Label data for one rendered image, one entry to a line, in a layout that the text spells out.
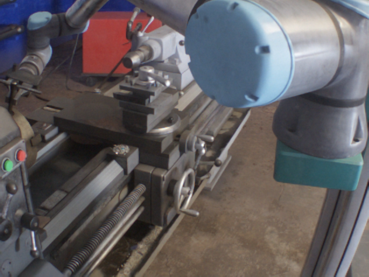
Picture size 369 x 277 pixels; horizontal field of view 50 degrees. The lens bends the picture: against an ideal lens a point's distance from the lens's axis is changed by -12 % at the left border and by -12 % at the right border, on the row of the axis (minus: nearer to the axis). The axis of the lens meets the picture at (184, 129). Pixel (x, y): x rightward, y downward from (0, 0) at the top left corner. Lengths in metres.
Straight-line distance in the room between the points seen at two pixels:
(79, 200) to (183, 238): 1.24
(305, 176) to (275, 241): 2.06
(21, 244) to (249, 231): 1.84
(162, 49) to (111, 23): 2.31
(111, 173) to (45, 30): 0.63
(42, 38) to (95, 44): 3.23
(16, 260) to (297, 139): 0.88
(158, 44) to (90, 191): 1.05
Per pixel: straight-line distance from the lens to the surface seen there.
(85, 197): 1.64
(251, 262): 2.61
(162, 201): 1.90
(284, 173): 0.75
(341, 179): 0.76
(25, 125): 1.44
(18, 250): 1.29
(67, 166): 2.05
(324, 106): 0.72
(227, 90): 0.57
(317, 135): 0.72
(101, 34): 4.73
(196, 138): 1.92
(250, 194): 3.18
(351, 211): 1.00
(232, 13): 0.54
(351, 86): 0.72
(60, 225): 1.52
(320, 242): 1.39
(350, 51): 0.67
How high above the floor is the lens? 1.78
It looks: 27 degrees down
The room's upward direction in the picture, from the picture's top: 3 degrees clockwise
